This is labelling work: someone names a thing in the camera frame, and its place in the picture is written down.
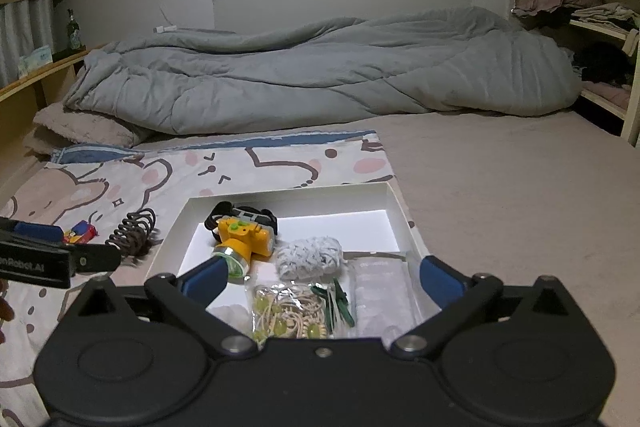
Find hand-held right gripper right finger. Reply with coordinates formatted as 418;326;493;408
390;255;583;358

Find cream shelf unit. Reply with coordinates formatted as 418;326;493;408
507;0;640;148

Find dark glass bottle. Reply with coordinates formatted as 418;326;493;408
66;8;83;52

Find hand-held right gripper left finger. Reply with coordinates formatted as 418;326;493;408
75;254;259;358

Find grey foil packet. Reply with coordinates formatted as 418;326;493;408
350;257;426;340

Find grey curtain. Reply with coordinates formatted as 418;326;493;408
0;0;56;88

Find grey comforter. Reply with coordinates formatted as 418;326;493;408
62;5;583;136

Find dark clothes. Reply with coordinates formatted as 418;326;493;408
570;42;636;85

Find printed cartoon blanket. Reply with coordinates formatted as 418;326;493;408
0;130;416;427

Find beige folded clothes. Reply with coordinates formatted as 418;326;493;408
570;3;640;38

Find green plastic clips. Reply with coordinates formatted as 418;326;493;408
310;278;357;328

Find beige pillow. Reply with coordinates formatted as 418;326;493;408
22;102;151;158

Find small red blue packet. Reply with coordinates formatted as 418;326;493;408
62;221;97;244

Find black spiral hair clip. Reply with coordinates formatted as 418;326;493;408
105;208;157;258

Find wooden side shelf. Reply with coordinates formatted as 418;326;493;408
0;47;106;188

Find white cardboard box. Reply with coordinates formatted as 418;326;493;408
142;181;431;343

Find tissue packet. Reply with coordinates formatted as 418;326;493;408
19;47;53;75

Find grey white knitted pouch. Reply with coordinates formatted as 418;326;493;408
275;234;346;282

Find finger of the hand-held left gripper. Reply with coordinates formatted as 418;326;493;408
0;217;66;244
67;244;122;275

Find pink folded cloth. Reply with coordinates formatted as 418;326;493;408
587;83;633;108

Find person's left hand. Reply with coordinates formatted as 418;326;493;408
0;279;16;345

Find bag of beaded cords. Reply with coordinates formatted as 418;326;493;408
247;282;341;345

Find yellow headlamp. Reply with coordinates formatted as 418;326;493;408
204;202;279;280

